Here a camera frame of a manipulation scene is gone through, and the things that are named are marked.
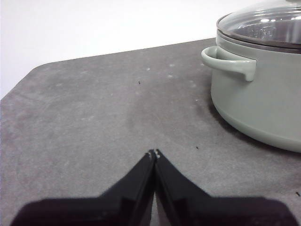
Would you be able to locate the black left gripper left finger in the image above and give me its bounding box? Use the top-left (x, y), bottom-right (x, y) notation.
top-left (10, 149), bottom-right (156, 226)

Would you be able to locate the pale green electric steamer pot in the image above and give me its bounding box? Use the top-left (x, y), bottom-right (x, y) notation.
top-left (200, 30), bottom-right (301, 154)

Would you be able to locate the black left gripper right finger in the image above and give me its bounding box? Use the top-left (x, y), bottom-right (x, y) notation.
top-left (154, 148), bottom-right (298, 226)

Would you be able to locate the glass lid with green knob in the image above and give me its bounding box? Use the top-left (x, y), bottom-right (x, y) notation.
top-left (216, 0), bottom-right (301, 49)

